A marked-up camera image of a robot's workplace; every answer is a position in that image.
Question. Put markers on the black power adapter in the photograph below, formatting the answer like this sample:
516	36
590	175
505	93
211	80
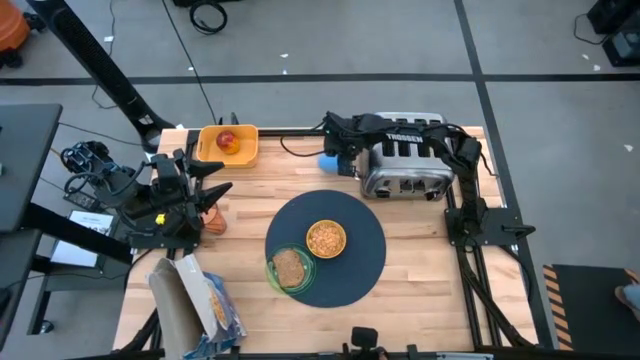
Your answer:
80	200

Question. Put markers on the black mat hazard stripes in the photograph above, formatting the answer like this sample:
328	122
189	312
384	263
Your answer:
595	305

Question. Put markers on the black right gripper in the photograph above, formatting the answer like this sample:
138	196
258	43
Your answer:
345	135

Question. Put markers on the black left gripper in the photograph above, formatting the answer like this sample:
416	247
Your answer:
172	200

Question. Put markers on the blue cereal box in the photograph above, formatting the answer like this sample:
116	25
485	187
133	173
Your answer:
190	300

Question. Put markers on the blue plastic cup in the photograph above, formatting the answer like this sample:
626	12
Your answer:
327	164

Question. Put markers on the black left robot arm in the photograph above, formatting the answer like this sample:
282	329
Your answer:
130	200

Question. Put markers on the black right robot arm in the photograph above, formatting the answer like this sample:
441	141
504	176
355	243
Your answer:
425	137

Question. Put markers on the small black device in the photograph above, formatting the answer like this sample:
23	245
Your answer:
365	339

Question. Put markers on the round dark blue placemat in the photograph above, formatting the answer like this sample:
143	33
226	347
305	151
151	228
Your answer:
350	270

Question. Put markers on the red yellow apple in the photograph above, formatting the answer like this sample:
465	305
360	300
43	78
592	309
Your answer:
228	142

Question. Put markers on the silver four-slot toaster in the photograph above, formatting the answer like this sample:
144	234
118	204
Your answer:
407	175

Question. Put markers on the brown toast slice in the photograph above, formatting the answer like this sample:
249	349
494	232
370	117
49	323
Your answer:
288	268

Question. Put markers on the person's foot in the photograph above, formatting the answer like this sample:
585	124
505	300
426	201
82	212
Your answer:
631	300

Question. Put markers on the white paper sheet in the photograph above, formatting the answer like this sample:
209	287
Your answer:
75	250

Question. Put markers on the black floor equipment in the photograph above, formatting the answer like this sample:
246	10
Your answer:
620	35

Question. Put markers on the black desk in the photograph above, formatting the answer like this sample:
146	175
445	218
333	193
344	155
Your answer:
25	160

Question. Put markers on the green transparent plate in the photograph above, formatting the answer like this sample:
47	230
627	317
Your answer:
274	286

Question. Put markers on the yellow plastic tray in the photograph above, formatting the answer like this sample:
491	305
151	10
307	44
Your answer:
247	150

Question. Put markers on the blue patterned bowl yellow inside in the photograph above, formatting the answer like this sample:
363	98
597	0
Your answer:
326	239

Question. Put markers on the orange bucket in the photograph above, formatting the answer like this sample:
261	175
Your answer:
11	25

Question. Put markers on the black aluminium table frame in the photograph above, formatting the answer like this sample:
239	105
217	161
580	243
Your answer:
280	132

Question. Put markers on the orange transparent cup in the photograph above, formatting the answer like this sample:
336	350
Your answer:
216	222

